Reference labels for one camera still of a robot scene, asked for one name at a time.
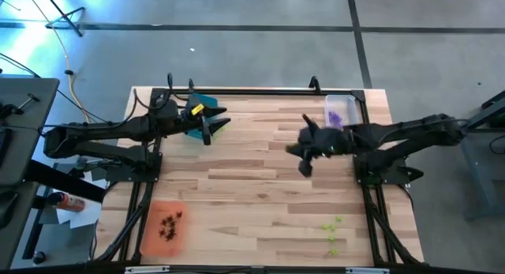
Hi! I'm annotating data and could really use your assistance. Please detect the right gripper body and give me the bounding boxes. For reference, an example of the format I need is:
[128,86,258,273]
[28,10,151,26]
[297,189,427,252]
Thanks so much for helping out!
[297,114,354,160]

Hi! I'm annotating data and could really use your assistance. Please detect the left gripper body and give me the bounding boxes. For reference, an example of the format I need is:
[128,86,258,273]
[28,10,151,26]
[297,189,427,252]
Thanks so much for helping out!
[177,94,210,131]

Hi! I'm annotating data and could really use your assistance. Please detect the teal plastic bin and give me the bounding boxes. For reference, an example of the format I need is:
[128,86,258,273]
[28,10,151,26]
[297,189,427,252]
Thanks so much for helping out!
[185,92,219,141]

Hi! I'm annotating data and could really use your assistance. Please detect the clear plastic bin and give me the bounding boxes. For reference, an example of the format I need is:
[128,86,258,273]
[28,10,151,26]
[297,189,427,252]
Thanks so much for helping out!
[324,94,360,129]

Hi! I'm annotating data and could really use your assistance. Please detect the orange plastic bin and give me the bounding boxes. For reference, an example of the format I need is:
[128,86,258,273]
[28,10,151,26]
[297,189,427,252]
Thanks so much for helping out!
[138,197,189,255]

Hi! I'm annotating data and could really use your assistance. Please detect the grey cylinder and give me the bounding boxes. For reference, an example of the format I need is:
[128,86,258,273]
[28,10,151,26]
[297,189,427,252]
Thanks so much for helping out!
[73,156,90,177]

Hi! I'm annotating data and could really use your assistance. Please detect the black diagonal beam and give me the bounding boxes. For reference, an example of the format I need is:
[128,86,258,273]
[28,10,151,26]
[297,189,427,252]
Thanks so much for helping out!
[23,159,108,204]

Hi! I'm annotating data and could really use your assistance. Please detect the white paper sheets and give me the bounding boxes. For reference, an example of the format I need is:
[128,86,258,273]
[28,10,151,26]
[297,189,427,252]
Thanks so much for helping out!
[54,169,108,230]

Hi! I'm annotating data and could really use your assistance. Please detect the orange bottle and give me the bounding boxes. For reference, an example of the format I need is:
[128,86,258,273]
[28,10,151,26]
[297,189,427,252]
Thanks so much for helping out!
[47,191,86,213]

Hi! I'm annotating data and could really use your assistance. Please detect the grey metal workbench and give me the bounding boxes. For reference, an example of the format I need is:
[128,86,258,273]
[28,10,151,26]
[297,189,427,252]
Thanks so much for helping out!
[433,90,505,222]

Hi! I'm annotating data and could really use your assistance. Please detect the black tripod stand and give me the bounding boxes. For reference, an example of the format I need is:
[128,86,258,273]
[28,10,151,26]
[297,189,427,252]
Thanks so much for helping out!
[41,0,87,37]

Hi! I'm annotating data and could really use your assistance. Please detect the black bar clamp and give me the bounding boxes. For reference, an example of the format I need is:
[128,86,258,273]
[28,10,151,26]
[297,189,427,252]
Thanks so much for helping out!
[0,92,40,119]

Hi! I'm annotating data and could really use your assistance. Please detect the grey side desk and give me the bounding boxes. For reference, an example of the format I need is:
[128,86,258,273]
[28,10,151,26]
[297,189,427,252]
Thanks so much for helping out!
[0,77,61,272]

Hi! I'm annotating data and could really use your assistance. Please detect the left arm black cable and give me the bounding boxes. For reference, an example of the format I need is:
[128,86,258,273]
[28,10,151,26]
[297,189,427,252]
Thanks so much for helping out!
[133,72,190,111]

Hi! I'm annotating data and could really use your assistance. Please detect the black aluminium table frame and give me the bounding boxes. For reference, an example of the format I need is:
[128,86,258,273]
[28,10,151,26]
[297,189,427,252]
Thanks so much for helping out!
[92,87,425,274]

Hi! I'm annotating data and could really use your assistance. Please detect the yellow cable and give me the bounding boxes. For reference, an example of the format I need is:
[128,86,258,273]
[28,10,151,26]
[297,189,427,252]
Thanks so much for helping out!
[23,0,92,123]

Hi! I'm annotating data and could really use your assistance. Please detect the black floor cable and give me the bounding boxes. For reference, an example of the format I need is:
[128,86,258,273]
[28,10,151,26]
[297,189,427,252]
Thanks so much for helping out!
[0,52,123,148]

